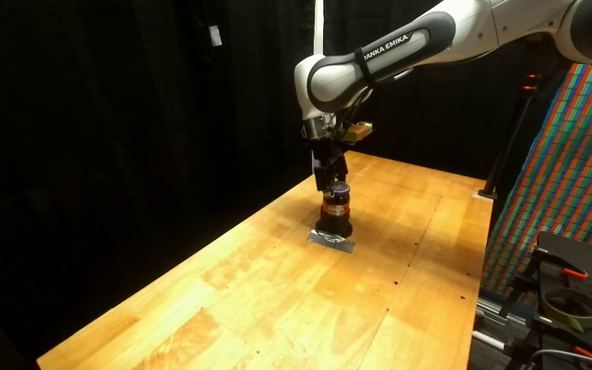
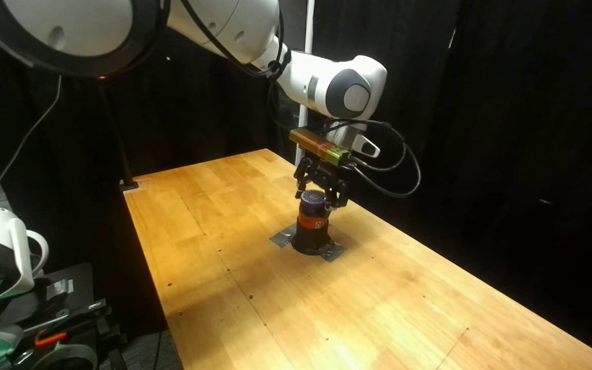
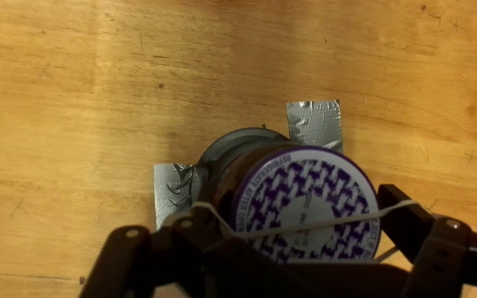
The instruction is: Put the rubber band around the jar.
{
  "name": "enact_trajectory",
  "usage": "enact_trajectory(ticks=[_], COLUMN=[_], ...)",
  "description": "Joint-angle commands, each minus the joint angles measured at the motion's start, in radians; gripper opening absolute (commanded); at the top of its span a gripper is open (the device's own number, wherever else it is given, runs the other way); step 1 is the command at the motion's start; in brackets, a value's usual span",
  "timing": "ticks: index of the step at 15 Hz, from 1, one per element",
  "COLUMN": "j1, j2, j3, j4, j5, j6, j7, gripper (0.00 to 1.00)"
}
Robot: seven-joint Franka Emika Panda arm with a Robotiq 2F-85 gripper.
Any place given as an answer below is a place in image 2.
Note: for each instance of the black equipment with orange clip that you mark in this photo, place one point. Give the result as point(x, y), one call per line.
point(68, 326)

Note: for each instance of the white device at left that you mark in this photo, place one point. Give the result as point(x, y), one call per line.
point(23, 256)

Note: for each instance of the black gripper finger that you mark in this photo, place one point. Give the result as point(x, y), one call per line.
point(301, 185)
point(338, 196)

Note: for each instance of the metal pole with clamp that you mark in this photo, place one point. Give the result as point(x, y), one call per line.
point(125, 181)

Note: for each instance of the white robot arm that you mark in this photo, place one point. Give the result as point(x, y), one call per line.
point(101, 38)

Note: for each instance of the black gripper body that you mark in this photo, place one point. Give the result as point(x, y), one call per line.
point(320, 174)

